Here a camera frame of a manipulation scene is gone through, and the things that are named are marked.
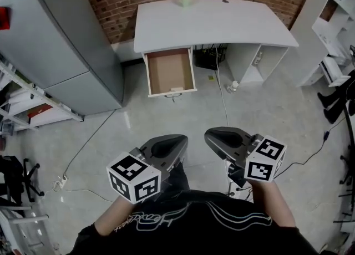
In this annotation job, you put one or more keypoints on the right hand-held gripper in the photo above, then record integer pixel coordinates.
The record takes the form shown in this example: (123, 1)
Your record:
(235, 148)

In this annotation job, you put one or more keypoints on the red box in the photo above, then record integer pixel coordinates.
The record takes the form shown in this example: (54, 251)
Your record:
(38, 111)

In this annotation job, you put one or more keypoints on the person's left forearm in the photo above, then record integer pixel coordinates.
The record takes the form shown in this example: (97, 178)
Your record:
(116, 215)

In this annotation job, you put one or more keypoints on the black office chair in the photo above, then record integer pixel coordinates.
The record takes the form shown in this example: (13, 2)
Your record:
(16, 176)

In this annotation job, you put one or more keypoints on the white wooden drawer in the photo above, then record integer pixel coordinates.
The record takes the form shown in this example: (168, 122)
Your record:
(169, 68)

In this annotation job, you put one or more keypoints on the red fridge magnet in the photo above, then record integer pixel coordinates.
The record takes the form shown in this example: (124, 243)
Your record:
(4, 18)

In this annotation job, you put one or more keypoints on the person's black printed shirt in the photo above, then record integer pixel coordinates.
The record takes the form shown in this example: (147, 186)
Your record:
(194, 237)

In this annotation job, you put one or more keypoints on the white desk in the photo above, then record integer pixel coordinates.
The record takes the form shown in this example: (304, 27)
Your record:
(210, 24)

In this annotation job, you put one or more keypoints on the grey cabinet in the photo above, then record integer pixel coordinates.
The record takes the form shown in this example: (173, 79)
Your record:
(50, 40)

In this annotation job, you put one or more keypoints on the person's black trouser leg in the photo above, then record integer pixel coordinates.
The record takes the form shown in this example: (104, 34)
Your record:
(178, 179)

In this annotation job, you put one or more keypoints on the white power strip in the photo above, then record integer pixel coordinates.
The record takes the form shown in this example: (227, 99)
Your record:
(61, 181)

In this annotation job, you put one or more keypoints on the small white bottle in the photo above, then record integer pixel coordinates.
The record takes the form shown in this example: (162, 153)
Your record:
(233, 86)

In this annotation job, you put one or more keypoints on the white shelf unit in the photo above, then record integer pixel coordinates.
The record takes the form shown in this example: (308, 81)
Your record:
(338, 26)

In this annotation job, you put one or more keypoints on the small cream object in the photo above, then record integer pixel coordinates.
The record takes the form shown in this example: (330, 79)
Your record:
(176, 89)

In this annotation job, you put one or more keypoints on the black box under desk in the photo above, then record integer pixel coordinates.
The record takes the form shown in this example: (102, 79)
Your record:
(206, 60)

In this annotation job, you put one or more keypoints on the black tripod stand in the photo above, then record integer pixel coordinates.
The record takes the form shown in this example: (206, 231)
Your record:
(348, 170)

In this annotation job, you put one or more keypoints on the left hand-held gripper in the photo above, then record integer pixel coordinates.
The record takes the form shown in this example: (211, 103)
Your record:
(155, 162)

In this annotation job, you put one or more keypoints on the person's right forearm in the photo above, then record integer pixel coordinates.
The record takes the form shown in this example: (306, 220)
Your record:
(271, 206)

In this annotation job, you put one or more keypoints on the white metal shelf rack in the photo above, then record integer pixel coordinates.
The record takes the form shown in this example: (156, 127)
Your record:
(41, 112)

